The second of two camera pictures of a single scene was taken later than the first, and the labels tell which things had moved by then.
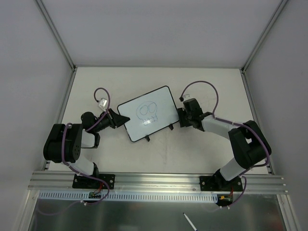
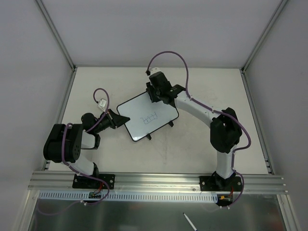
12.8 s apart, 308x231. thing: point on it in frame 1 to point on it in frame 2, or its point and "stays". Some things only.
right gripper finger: (182, 114) to (149, 89)
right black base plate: (213, 183) stays
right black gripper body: (182, 118) to (153, 94)
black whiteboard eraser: (183, 120) to (151, 91)
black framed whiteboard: (149, 113) stays
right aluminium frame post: (272, 22) stays
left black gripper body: (111, 118) stays
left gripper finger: (119, 125) stays
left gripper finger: (117, 120) stays
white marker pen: (191, 222) stays
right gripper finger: (186, 122) to (155, 97)
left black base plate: (82, 182) stays
